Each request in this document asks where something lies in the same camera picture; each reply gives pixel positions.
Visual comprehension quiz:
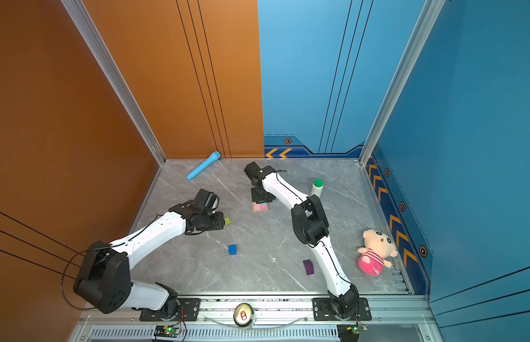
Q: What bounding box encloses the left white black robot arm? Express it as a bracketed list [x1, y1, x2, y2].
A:
[73, 189, 225, 321]

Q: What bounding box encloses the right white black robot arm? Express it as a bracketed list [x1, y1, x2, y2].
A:
[244, 162, 360, 320]

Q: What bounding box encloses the dark blue cube block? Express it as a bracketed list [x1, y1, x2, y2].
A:
[228, 245, 237, 256]

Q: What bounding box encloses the purple block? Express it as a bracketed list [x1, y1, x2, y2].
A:
[303, 259, 315, 276]

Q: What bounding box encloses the blue toy microphone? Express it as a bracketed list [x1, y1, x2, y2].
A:
[187, 151, 222, 180]

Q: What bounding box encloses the white bottle green cap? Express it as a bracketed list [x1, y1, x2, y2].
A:
[310, 179, 324, 197]

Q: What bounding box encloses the round emergency button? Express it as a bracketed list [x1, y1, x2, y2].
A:
[233, 303, 255, 329]

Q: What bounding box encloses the left green circuit board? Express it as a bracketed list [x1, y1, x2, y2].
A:
[153, 325, 182, 339]

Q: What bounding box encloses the pink plush doll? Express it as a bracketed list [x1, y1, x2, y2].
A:
[357, 229, 398, 276]

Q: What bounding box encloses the right circuit board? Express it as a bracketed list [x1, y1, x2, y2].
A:
[346, 323, 368, 335]

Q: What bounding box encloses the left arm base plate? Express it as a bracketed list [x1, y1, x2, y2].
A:
[139, 298, 201, 322]

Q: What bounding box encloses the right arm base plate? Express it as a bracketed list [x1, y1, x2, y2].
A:
[313, 297, 373, 321]

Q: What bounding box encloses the aluminium front rail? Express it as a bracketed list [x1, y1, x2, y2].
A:
[70, 294, 443, 341]

